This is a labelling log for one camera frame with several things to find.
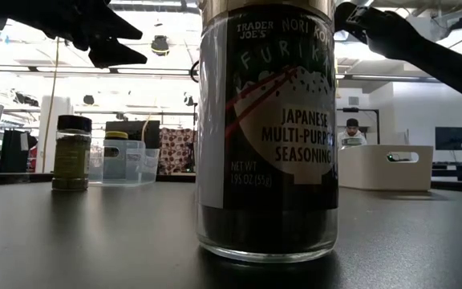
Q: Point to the black screen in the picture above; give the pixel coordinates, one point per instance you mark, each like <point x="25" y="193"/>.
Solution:
<point x="132" y="128"/>

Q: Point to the black cabinet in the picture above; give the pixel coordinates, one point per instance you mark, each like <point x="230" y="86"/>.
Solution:
<point x="12" y="152"/>

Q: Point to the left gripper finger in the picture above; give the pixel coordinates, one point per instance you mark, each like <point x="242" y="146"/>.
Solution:
<point x="110" y="54"/>
<point x="114" y="26"/>

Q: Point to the white pillar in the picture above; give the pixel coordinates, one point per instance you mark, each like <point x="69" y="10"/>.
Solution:
<point x="64" y="106"/>

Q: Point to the tan-lid spice jar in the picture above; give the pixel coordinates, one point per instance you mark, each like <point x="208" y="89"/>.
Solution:
<point x="267" y="140"/>

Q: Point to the overhead light bar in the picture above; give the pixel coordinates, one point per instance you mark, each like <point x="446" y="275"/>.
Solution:
<point x="155" y="71"/>

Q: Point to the black stand frame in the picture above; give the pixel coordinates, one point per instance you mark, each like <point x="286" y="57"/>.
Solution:
<point x="351" y="109"/>

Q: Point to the yellow-lid spice jar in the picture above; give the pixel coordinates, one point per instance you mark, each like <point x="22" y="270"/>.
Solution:
<point x="116" y="135"/>

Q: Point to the black-lid spice jar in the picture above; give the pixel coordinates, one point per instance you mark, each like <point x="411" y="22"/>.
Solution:
<point x="71" y="160"/>

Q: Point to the black monitor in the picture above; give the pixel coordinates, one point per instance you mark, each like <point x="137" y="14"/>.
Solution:
<point x="451" y="138"/>

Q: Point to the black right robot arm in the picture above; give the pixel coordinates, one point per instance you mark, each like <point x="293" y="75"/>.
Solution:
<point x="447" y="68"/>

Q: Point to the white plastic bin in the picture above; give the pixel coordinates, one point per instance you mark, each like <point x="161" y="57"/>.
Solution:
<point x="367" y="172"/>

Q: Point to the green-lid spice jar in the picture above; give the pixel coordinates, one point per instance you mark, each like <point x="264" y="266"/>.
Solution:
<point x="351" y="141"/>

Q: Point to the black ceiling fixture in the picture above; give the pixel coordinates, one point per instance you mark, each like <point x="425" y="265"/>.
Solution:
<point x="89" y="100"/>
<point x="160" y="45"/>
<point x="189" y="100"/>

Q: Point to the person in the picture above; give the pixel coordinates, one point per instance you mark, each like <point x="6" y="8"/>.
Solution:
<point x="352" y="130"/>

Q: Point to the red white patterned cloth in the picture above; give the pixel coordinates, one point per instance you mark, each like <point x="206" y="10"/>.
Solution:
<point x="177" y="150"/>

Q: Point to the black table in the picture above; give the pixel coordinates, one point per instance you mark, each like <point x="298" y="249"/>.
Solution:
<point x="459" y="166"/>

